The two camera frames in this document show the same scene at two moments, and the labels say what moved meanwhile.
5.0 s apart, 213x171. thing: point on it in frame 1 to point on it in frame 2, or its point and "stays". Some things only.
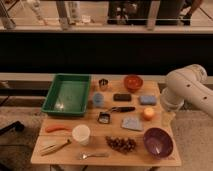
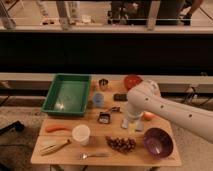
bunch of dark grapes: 120,144 stays
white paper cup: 81,134 stays
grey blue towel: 132,122 stays
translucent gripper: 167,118 to 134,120
